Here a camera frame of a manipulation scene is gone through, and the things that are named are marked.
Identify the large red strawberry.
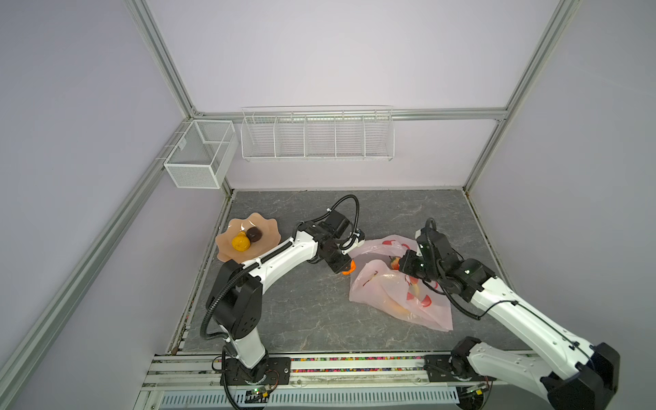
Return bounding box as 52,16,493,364
389,257,401,271

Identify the pink wavy fruit plate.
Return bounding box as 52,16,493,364
215,213,281,263

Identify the yellow lemon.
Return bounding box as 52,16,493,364
231,231,251,252

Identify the small white mesh basket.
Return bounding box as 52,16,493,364
164,120,238,190

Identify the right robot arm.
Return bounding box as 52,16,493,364
400,219,620,409

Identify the pink plastic bag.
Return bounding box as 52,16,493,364
348,235,454,332

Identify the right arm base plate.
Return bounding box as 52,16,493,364
423,355,495,383

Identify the dark purple plum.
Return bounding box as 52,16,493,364
246,227,263,244

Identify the long white wire basket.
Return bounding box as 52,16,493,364
240,105,396,162

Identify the orange fruit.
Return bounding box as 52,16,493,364
342,261,357,276

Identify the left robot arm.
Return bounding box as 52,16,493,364
199,194,365,379

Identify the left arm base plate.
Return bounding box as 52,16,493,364
224,356,291,385

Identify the aluminium mounting rail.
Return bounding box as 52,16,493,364
134,348,551,409

